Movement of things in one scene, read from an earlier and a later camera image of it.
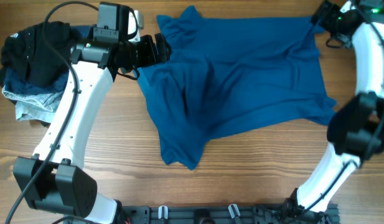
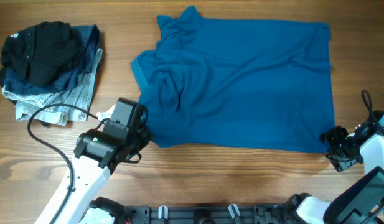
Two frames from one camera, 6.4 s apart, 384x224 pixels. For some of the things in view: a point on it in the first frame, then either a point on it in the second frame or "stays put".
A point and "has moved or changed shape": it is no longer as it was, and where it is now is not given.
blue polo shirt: [221, 71] has moved or changed shape
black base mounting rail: [210, 214] stays put
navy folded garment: [15, 81] stays put
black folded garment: [27, 50] stays put
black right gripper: [332, 10] to [331, 135]
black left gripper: [151, 55] to [146, 136]
